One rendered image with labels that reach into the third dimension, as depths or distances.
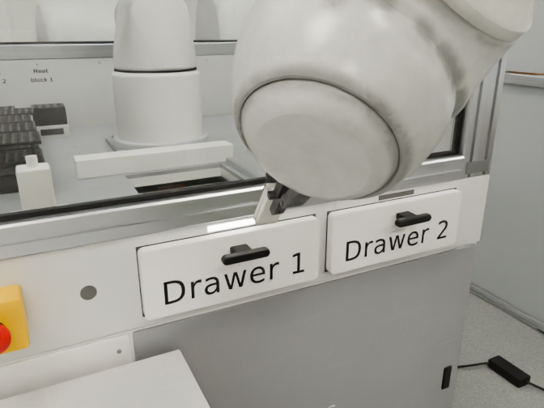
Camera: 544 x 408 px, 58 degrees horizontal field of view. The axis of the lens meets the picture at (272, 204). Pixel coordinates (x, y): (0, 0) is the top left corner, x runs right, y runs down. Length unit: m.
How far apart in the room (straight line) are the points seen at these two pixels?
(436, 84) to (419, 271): 0.83
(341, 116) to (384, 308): 0.83
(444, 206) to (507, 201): 1.43
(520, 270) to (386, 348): 1.44
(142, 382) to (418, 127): 0.60
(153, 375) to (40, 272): 0.21
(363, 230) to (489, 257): 1.69
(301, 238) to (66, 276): 0.35
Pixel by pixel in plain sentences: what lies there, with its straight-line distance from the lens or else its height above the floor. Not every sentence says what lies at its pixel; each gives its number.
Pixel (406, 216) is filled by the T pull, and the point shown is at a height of 0.91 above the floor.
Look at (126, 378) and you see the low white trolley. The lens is 0.75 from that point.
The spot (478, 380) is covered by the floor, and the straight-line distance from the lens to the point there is 2.05.
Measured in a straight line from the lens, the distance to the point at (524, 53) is 2.30.
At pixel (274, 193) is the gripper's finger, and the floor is 1.04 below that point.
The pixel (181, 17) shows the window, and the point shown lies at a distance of 0.69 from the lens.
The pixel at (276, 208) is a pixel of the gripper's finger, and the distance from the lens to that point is 0.58.
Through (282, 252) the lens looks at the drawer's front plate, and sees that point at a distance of 0.78.
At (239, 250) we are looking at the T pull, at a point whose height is 0.91.
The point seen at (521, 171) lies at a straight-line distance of 2.32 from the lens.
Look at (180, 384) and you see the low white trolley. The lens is 0.72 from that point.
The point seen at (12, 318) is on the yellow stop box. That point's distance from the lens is 0.68.
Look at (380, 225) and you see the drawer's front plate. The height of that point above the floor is 0.89.
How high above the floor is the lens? 1.22
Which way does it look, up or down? 20 degrees down
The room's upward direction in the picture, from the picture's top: straight up
